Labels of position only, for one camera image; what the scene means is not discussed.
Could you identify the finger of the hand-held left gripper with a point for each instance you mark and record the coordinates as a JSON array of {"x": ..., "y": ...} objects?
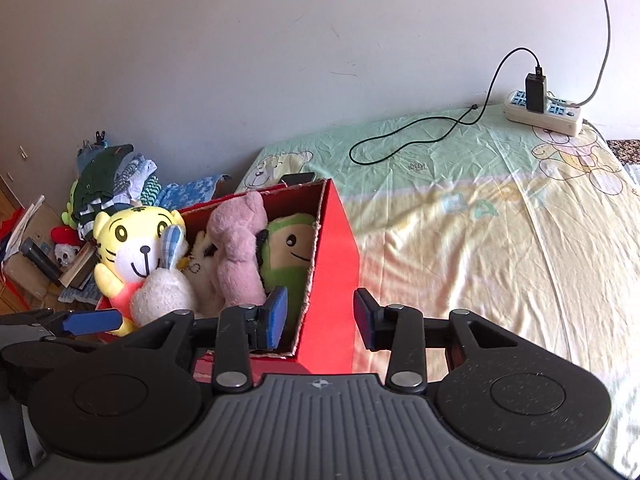
[{"x": 90, "y": 322}]

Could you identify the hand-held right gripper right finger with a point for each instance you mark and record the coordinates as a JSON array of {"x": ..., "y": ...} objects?
[{"x": 365, "y": 325}]

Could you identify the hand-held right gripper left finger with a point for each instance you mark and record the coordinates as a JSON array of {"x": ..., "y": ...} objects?
[{"x": 275, "y": 317}]

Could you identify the green cartoon plush toy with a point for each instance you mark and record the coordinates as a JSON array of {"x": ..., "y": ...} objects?
[{"x": 285, "y": 275}]

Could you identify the red cardboard box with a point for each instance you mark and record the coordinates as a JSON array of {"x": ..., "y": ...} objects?
[{"x": 332, "y": 280}]

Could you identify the small rabbit plush plaid ears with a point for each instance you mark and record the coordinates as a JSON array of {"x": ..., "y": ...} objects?
[{"x": 160, "y": 290}]

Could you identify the pink teddy bear plush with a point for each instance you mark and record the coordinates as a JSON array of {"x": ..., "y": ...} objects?
[{"x": 235, "y": 250}]

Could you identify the large white rabbit plush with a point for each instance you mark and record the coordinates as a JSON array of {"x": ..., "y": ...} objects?
[{"x": 202, "y": 275}]

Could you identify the yellow tiger plush toy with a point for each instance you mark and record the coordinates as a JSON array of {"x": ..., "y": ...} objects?
[{"x": 130, "y": 240}]

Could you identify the stack of books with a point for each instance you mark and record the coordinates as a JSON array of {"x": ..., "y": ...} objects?
[{"x": 80, "y": 265}]

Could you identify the brown cardboard box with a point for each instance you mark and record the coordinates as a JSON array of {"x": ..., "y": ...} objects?
[{"x": 30, "y": 280}]

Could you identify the red white plush doll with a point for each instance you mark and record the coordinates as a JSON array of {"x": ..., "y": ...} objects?
[{"x": 65, "y": 252}]

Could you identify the black cylindrical device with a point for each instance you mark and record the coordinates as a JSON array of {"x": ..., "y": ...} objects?
[{"x": 40, "y": 260}]

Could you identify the lime green plush toy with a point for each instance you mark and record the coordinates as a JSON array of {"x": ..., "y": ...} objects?
[{"x": 70, "y": 210}]

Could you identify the cartoon bear bed sheet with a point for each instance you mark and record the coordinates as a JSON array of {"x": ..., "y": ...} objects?
[{"x": 475, "y": 260}]

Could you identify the black smartphone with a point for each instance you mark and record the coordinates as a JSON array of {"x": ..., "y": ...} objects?
[{"x": 299, "y": 179}]

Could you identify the blue floral cloth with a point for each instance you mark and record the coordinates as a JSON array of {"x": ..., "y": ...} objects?
[{"x": 190, "y": 192}]

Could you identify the pile of folded clothes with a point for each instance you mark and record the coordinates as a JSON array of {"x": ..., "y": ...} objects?
[{"x": 107, "y": 170}]

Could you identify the white power strip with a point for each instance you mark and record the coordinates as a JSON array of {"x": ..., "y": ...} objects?
[{"x": 565, "y": 120}]

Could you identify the black charger adapter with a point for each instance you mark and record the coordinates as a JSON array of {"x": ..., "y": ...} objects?
[{"x": 535, "y": 92}]

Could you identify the brown floral covered table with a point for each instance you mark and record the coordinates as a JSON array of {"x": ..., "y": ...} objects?
[{"x": 627, "y": 149}]

